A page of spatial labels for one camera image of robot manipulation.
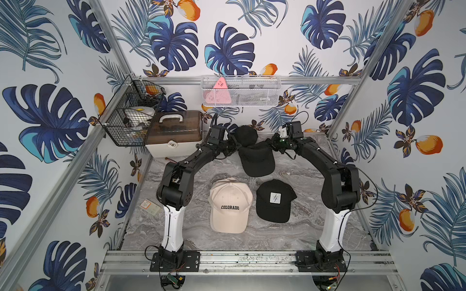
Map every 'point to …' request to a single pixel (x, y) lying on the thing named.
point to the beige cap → (229, 199)
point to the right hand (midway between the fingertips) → (265, 142)
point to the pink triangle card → (219, 94)
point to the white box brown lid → (173, 134)
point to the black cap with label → (273, 200)
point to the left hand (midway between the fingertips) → (242, 140)
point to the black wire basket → (127, 118)
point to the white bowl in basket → (139, 114)
